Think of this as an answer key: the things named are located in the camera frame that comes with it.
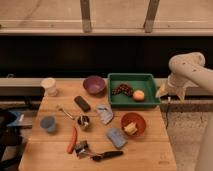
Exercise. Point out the black rectangular block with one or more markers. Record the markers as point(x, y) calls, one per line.
point(82, 103)

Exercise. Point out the yellow food piece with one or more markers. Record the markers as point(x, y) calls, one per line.
point(131, 128)

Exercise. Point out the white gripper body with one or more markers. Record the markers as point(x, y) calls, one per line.
point(176, 84)

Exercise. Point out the small metal cup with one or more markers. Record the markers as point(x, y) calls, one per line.
point(83, 121)

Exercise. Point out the blue plastic cup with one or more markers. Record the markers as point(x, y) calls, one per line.
point(48, 124)

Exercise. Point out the black handled utensil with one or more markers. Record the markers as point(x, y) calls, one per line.
point(109, 154)

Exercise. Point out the orange yellow apple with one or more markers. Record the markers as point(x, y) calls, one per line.
point(138, 95)

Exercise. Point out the orange bowl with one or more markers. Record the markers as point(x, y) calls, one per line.
point(134, 117)

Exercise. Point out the dark grapes bunch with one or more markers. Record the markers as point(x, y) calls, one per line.
point(123, 89)

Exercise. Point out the orange carrot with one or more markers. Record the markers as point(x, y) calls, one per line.
point(72, 141)

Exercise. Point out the blue sponge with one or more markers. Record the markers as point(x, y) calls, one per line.
point(116, 137)

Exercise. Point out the blue white cloth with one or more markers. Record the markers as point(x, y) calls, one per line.
point(105, 113)

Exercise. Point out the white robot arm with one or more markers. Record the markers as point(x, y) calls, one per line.
point(191, 67)

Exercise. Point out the yellow gripper fingers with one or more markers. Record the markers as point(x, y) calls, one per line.
point(161, 91)

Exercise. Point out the purple bowl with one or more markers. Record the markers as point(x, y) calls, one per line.
point(94, 85)

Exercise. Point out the white paper cup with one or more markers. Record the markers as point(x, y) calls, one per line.
point(49, 85)

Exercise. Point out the green plastic tray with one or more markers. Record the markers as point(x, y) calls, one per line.
point(138, 81)

